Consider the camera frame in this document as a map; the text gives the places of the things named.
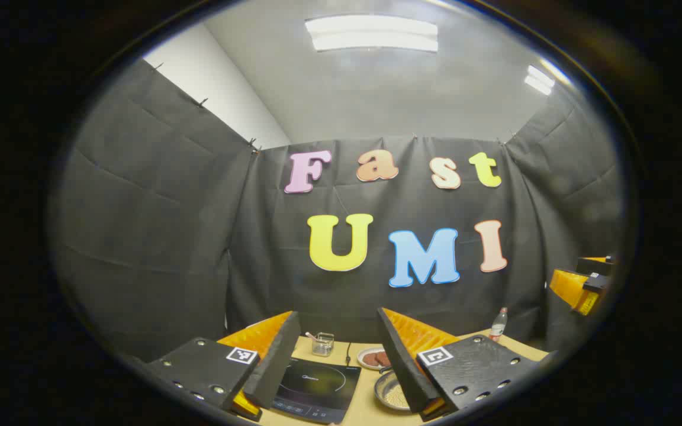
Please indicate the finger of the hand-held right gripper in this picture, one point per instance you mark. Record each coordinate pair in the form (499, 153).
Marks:
(569, 287)
(598, 265)

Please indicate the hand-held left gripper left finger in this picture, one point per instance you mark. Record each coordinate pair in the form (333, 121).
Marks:
(276, 361)

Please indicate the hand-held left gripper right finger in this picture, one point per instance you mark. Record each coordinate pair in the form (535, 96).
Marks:
(403, 370)

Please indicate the black induction cooktop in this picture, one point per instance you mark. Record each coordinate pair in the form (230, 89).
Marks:
(317, 387)

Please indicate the red meat slices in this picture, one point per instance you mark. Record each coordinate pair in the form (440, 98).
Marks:
(381, 358)

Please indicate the round white plate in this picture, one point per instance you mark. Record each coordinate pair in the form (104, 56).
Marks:
(366, 358)

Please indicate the clear glass cup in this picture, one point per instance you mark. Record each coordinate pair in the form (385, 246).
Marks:
(323, 345)

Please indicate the clear water bottle red label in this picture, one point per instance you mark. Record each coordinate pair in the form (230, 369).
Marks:
(498, 326)

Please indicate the black backdrop cloth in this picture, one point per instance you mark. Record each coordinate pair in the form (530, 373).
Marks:
(157, 236)

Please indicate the small ceiling light panel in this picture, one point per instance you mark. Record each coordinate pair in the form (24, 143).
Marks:
(539, 80)

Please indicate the large ceiling light panel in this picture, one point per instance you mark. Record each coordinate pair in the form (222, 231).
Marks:
(372, 33)

